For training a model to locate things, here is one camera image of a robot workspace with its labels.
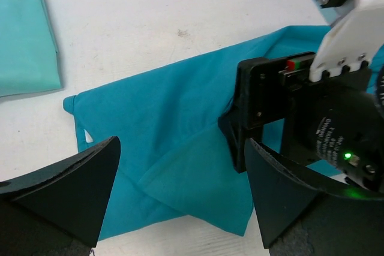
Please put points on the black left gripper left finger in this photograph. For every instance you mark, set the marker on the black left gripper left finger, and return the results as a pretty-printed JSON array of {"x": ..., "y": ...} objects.
[{"x": 59, "y": 209}]

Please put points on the teal t-shirt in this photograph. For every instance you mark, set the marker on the teal t-shirt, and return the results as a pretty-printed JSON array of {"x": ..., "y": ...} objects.
[{"x": 174, "y": 159}]

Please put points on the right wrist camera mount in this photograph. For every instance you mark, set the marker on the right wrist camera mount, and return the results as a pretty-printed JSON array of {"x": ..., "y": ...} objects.
[{"x": 355, "y": 36}]

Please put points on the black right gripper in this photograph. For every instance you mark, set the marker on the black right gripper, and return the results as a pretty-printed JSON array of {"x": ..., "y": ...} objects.
[{"x": 334, "y": 119}]

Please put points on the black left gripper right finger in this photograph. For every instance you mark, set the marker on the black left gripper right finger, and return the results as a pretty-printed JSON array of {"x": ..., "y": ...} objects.
[{"x": 302, "y": 212}]

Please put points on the folded mint t-shirt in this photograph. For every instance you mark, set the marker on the folded mint t-shirt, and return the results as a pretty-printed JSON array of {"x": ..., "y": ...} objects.
[{"x": 29, "y": 54}]

